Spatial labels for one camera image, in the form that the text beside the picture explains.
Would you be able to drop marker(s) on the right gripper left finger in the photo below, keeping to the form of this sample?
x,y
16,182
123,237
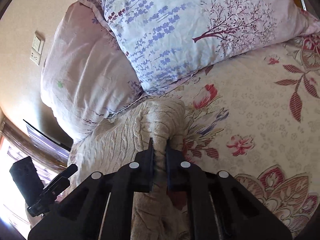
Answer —
x,y
101,206

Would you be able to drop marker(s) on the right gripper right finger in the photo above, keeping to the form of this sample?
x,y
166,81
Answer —
x,y
219,207

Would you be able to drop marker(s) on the cream cable-knit sweater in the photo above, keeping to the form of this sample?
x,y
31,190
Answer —
x,y
113,144

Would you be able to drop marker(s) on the floral cream bedspread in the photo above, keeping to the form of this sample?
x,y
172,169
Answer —
x,y
256,116

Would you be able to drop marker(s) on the pink plain pillow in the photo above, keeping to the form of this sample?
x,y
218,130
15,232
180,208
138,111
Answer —
x,y
86,77

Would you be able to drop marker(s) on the lavender tree print pillow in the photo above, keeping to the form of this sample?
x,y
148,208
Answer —
x,y
167,40

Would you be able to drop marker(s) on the dark wooden window frame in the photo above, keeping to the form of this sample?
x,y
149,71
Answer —
x,y
21,141

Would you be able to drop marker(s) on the white wall power socket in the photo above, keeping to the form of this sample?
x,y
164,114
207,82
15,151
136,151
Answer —
x,y
35,56

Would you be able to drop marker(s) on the white wall switch plate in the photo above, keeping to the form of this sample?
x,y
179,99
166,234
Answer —
x,y
38,42

